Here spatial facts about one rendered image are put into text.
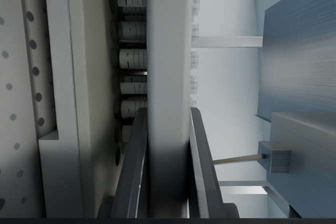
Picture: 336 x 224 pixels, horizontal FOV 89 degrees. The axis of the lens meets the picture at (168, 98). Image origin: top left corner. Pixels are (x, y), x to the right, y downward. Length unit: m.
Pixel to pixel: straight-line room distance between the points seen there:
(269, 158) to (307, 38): 0.38
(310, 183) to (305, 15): 0.43
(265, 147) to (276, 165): 0.02
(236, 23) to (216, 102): 1.74
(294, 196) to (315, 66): 0.34
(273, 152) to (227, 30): 3.87
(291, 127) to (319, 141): 0.04
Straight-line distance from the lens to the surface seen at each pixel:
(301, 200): 0.26
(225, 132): 3.61
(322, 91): 0.51
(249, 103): 3.80
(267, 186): 1.47
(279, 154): 0.25
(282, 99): 0.61
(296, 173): 0.26
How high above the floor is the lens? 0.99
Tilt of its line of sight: 1 degrees up
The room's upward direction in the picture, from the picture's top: 90 degrees clockwise
